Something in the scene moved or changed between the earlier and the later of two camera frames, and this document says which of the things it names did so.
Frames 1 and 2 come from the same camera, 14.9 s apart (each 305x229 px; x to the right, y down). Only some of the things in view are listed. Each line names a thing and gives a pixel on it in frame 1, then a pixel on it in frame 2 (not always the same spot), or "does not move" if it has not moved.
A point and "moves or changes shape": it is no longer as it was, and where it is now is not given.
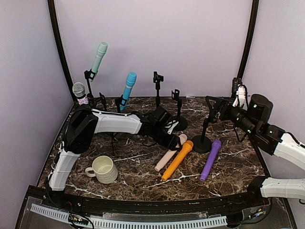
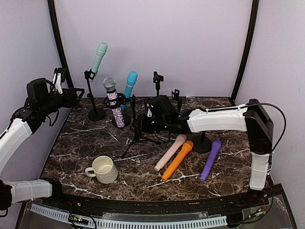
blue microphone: [130, 79] does not move
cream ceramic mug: [104, 169] does not move
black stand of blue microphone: [119, 102] moves or changes shape
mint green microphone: [102, 48] does not move
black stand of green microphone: [89, 74] does not move
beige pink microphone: [182, 138] does not move
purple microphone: [216, 147] does not move
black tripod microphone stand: [112, 135] to [117, 100]
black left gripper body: [169, 144] to [66, 103]
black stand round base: [201, 144] does not move
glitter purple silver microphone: [78, 89] to [109, 83]
